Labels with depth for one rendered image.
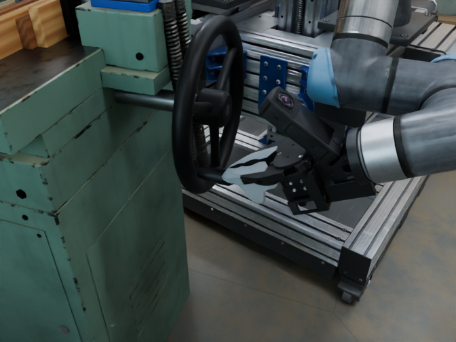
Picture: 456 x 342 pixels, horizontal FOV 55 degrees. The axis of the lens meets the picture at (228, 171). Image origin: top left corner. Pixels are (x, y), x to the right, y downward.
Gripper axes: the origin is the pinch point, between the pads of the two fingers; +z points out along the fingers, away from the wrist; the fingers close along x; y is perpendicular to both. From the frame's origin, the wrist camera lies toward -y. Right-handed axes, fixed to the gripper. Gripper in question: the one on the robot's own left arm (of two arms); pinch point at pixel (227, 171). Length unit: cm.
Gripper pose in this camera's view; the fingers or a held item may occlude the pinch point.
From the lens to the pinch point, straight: 64.4
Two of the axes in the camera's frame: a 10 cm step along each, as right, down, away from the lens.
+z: -8.1, 1.8, 5.5
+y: 4.6, 7.9, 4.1
